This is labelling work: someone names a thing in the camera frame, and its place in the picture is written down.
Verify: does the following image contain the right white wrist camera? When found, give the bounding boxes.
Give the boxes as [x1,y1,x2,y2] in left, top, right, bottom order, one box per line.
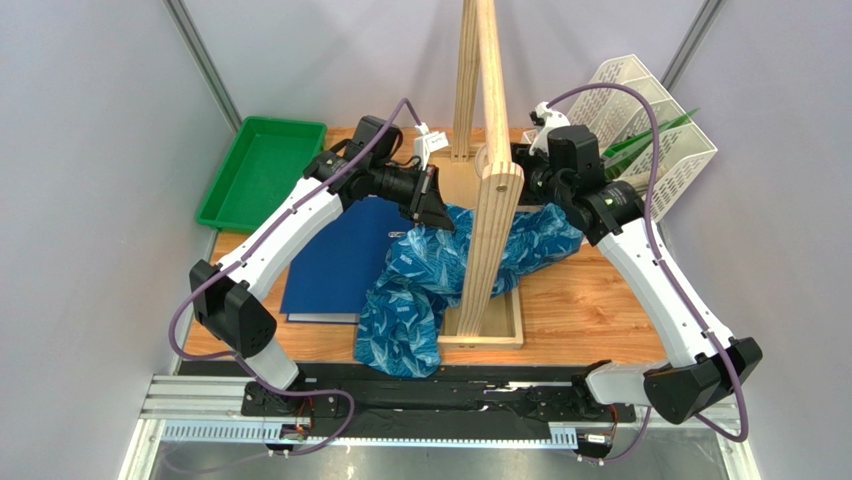
[529,102,571,154]

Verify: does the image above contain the green plastic tray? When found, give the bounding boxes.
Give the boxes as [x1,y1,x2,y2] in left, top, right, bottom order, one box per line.
[196,116,327,234]

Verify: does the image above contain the white plastic file rack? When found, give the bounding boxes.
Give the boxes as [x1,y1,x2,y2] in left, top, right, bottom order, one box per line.
[556,54,717,222]

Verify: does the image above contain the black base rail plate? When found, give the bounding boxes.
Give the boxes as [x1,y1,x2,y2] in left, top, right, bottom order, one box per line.
[143,361,643,455]

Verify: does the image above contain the blue ring binder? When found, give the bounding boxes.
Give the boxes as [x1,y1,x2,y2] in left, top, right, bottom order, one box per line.
[280,196,413,324]

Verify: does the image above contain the wooden hanger stand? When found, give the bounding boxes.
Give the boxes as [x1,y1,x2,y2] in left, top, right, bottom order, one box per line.
[436,1,524,351]

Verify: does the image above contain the blue patterned shorts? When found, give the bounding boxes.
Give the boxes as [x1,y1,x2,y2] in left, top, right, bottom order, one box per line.
[354,204,584,378]

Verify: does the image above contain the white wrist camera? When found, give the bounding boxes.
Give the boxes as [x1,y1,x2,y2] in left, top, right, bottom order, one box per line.
[412,123,450,170]
[529,102,571,154]

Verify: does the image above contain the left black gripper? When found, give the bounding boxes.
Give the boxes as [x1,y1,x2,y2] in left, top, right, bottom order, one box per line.
[371,162,455,233]

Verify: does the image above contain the wooden clothes hanger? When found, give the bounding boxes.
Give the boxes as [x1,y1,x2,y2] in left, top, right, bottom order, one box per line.
[474,145,491,178]

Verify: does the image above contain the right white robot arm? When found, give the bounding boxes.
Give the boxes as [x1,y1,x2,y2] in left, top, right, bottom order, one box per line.
[510,125,763,424]

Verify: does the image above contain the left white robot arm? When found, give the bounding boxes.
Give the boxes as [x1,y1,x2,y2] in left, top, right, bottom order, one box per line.
[185,115,455,391]

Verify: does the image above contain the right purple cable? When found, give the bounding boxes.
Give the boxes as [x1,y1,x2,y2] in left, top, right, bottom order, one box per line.
[547,82,751,464]

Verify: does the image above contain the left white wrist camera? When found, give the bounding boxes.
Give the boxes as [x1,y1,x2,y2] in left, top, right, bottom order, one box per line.
[412,123,450,170]

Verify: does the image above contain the green folder in rack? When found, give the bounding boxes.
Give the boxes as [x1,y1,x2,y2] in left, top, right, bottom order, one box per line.
[601,108,699,180]

